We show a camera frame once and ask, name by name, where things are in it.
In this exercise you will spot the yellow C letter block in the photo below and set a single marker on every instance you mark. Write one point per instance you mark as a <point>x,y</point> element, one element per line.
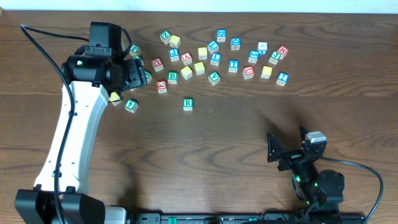
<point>186,72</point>

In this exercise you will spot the blue L block lower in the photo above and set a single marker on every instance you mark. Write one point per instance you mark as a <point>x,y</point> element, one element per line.
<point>215,59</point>

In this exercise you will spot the green V block centre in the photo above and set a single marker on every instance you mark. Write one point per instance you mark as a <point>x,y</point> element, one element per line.
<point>214,78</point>

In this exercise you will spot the blue L block upper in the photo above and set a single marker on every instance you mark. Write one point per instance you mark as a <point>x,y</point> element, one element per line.
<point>213,47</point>

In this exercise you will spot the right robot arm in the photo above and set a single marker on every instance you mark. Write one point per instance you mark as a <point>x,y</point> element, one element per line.
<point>321,190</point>

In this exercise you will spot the yellow O block right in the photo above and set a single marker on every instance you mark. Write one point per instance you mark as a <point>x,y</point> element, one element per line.
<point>266,72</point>

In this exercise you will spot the blue D block top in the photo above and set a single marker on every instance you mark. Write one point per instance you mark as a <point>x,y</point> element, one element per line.
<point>221,35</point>

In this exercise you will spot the red u block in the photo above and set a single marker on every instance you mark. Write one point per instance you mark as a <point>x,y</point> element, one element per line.
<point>248,72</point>
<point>157,64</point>

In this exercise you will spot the green 4 number block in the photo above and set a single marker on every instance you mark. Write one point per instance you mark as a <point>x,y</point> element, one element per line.
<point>131,106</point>

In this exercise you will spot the yellow O letter block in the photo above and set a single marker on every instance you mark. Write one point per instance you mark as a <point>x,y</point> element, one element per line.
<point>199,68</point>

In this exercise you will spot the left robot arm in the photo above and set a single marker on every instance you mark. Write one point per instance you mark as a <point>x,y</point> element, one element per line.
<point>60,193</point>

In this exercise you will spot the blue T letter block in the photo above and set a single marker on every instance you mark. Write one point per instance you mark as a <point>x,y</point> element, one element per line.
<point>233,66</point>

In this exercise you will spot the green P letter block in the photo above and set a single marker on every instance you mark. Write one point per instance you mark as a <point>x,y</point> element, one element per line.
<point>135,50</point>

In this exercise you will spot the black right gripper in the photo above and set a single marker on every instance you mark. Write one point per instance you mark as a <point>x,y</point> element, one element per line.
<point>292,157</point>

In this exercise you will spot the red U block left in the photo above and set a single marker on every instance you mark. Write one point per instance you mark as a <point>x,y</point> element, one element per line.
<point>157,64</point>

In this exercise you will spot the green N letter block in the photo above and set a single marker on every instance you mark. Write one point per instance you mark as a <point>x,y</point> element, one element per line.
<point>148,76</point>

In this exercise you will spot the blue 5 number block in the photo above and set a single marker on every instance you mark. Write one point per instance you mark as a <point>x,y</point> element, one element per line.
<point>253,56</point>

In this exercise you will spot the yellow block beside Z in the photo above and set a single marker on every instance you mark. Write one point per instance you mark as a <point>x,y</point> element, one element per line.
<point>175,41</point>

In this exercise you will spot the blue 2 number block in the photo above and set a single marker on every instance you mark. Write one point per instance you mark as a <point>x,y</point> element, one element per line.
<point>282,79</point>

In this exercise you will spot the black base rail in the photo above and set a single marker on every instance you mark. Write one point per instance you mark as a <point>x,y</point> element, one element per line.
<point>272,216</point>

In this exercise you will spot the blue D block right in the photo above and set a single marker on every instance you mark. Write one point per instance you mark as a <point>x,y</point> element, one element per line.
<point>235,43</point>

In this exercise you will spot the yellow S letter block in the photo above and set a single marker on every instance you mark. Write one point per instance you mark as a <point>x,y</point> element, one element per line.
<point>202,53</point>

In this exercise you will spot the red U block right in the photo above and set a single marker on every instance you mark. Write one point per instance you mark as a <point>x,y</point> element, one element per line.
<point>248,72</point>

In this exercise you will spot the green Z letter block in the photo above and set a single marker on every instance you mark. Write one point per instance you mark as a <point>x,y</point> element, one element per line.
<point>165,37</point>

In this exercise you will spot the red M letter block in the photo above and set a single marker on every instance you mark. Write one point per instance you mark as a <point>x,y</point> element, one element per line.
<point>283,51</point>

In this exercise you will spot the green J letter block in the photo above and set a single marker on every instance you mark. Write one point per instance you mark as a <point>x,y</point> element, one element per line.
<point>274,58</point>

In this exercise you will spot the blue d block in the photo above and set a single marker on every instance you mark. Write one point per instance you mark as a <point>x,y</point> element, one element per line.
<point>221,35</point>
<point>235,43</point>

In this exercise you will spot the blue P letter block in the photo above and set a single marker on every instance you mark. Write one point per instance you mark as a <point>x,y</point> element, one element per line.
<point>174,55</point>

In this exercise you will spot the green R letter block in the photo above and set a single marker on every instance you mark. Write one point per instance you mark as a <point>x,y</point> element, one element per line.
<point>187,104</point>

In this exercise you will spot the red A letter block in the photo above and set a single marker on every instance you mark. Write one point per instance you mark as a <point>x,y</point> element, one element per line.
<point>186,58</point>

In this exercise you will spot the yellow G letter block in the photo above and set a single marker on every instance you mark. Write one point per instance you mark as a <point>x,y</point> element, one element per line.
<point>115,98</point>

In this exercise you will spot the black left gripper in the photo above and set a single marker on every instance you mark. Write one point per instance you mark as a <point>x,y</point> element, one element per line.
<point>137,73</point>

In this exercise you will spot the blue l block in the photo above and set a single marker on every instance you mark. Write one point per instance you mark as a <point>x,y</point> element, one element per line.
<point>215,59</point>
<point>213,47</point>

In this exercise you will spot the blue X letter block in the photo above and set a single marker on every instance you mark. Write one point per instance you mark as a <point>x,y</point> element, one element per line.
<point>262,48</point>

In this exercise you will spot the green 7 number block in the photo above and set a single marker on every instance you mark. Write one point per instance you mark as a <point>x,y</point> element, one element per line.
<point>140,59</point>

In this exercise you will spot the green B letter block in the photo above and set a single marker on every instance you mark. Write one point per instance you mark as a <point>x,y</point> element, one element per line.
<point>172,78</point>

